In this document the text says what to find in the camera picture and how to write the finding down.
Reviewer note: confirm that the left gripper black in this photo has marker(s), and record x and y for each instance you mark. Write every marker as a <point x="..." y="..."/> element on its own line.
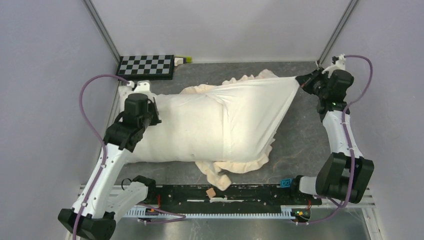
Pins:
<point x="151" y="104"/>

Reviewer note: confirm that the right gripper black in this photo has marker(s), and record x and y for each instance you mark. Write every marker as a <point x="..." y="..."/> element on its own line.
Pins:
<point x="306" y="81"/>

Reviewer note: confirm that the white pillow insert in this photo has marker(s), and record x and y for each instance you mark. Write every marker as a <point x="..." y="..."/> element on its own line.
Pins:
<point x="191" y="129"/>

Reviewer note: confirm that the grey pillowcase with cream ruffle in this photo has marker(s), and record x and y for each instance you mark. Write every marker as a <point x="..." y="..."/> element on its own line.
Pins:
<point x="254" y="107"/>

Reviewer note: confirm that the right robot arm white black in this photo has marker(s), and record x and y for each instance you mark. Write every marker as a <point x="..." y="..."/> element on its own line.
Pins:
<point x="346" y="173"/>

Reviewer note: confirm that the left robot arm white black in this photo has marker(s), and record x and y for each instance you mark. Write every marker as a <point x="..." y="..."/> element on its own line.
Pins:
<point x="94" y="215"/>

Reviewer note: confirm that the black white checkerboard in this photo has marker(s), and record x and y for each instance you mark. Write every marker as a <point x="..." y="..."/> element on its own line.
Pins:
<point x="146" y="67"/>

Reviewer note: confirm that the yellow green small object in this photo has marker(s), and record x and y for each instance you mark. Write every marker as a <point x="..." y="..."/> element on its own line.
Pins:
<point x="179" y="60"/>

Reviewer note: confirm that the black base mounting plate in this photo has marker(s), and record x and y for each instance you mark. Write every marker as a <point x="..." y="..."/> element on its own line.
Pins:
<point x="237" y="198"/>

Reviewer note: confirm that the blue toy brick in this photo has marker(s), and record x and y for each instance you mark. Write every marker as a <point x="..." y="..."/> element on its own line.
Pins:
<point x="286" y="183"/>

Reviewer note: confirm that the small tan cube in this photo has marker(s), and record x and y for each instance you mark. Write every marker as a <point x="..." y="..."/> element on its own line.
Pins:
<point x="210" y="193"/>

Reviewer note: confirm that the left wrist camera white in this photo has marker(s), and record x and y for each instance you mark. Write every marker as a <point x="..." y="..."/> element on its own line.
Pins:
<point x="143" y="87"/>

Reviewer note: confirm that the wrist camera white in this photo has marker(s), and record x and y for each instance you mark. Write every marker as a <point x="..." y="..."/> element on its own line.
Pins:
<point x="338" y="63"/>
<point x="143" y="87"/>

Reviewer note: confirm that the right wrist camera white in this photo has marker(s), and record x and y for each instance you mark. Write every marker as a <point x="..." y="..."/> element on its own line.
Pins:
<point x="338" y="63"/>

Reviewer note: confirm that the light blue cable duct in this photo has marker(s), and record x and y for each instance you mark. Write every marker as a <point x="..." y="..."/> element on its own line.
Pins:
<point x="285" y="213"/>

